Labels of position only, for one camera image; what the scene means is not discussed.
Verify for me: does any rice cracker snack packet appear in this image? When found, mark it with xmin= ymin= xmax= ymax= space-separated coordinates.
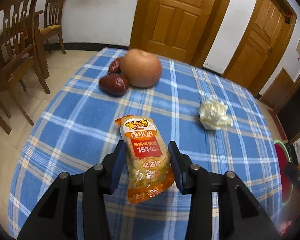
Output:
xmin=115 ymin=115 xmax=174 ymax=204

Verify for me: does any red basin green rim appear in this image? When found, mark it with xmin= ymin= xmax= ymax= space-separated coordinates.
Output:
xmin=274 ymin=140 xmax=293 ymax=206

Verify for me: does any orange object on floor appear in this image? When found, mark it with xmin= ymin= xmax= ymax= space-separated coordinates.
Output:
xmin=279 ymin=220 xmax=292 ymax=236

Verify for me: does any dark entrance door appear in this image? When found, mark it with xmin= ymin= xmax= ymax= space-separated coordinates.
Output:
xmin=275 ymin=74 xmax=300 ymax=144

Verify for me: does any red doormat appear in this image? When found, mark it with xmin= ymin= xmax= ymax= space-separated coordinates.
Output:
xmin=267 ymin=108 xmax=288 ymax=142

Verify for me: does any small crumpled cream paper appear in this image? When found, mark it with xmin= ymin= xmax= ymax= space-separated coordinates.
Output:
xmin=199 ymin=99 xmax=234 ymax=131

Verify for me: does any blue plaid tablecloth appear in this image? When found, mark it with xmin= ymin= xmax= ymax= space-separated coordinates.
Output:
xmin=8 ymin=48 xmax=282 ymax=239

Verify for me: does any dark red jujube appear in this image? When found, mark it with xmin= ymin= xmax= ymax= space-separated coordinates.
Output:
xmin=98 ymin=74 xmax=130 ymax=96

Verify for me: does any large apple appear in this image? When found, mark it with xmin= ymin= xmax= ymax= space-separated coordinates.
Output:
xmin=120 ymin=49 xmax=162 ymax=88

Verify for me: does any middle wooden door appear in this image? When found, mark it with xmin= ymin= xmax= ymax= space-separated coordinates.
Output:
xmin=223 ymin=0 xmax=297 ymax=96

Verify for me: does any wooden door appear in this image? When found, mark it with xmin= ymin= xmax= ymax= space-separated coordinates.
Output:
xmin=129 ymin=0 xmax=230 ymax=68
xmin=223 ymin=0 xmax=297 ymax=96

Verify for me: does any near wooden chair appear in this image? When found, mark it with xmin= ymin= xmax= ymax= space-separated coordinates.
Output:
xmin=0 ymin=0 xmax=50 ymax=125

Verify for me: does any wooden chair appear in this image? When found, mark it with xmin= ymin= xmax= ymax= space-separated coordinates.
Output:
xmin=36 ymin=0 xmax=66 ymax=56
xmin=0 ymin=0 xmax=50 ymax=125

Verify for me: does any left wooden door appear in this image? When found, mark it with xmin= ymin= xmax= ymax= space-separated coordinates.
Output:
xmin=129 ymin=0 xmax=230 ymax=68

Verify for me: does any far wooden chair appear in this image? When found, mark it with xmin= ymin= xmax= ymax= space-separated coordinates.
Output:
xmin=36 ymin=0 xmax=66 ymax=56

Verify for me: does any small wooden wall cabinet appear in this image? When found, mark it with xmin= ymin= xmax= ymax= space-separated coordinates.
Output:
xmin=260 ymin=68 xmax=294 ymax=110

